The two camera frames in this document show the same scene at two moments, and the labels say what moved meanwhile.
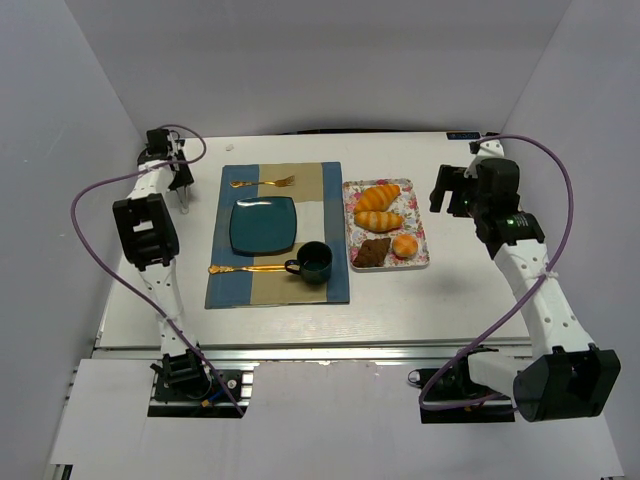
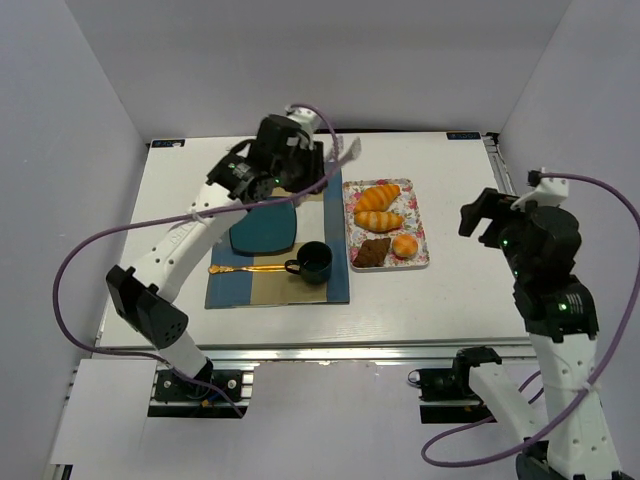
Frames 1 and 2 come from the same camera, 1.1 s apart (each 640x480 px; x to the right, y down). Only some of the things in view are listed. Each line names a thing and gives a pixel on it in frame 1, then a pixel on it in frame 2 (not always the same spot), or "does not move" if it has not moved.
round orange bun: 405,245 does not move
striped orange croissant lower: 377,221 does not move
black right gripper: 451,185 → 486,215
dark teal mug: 315,263 does not move
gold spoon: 214,269 does not move
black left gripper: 180,178 → 310,163
